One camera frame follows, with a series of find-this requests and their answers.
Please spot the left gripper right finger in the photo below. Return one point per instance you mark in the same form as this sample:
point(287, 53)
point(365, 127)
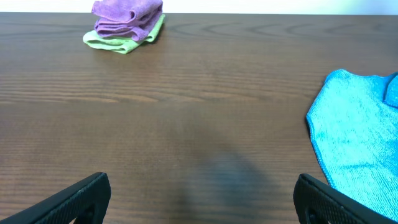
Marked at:
point(318, 203)

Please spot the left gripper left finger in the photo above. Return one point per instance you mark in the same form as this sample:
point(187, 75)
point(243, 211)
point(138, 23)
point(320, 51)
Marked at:
point(84, 202)

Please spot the blue microfiber cloth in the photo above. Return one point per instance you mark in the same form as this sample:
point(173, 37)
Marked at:
point(354, 136)

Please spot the folded green cloth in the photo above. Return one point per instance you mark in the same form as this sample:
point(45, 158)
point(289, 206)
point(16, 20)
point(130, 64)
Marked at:
point(120, 44)

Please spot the folded purple cloth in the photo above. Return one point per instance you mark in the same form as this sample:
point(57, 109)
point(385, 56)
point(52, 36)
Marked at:
point(126, 18)

